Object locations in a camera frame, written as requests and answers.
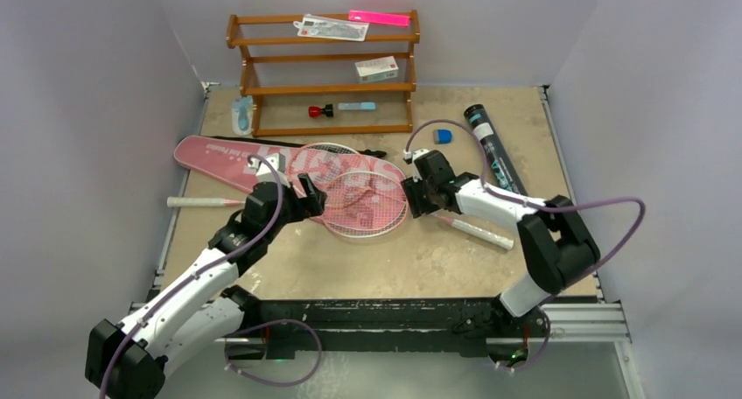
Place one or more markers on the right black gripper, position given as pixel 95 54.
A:
pixel 422 192

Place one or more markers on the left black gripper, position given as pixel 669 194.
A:
pixel 304 207

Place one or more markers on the black shuttlecock tube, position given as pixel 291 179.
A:
pixel 496 154

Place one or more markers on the pink racket cover bag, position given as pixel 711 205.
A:
pixel 225 160

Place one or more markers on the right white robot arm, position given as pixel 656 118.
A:
pixel 558 248

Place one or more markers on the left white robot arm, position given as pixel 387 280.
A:
pixel 133 357

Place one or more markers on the blue grey eraser block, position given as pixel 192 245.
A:
pixel 442 136

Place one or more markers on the light blue glue stick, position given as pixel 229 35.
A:
pixel 357 106

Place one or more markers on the light blue packaged item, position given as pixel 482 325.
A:
pixel 242 109

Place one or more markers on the white red small box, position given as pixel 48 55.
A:
pixel 374 70

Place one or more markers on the clear plastic blister package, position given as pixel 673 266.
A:
pixel 318 27

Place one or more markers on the pink flat ruler package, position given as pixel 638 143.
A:
pixel 379 18

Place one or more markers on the wooden three-tier shelf rack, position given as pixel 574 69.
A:
pixel 249 84

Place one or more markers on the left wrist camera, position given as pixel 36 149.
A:
pixel 270 168

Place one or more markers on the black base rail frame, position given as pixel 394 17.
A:
pixel 474 327

